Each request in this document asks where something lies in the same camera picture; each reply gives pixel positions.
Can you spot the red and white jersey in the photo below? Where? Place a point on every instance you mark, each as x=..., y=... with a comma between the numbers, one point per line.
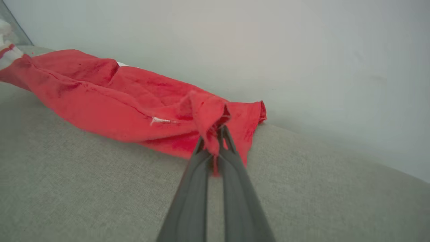
x=117, y=104

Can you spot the grey fabric sofa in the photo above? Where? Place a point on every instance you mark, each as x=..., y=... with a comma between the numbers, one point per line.
x=84, y=188

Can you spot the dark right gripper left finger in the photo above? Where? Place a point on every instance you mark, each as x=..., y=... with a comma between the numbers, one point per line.
x=191, y=208

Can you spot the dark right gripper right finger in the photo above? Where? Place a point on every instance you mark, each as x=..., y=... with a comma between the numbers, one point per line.
x=240, y=205

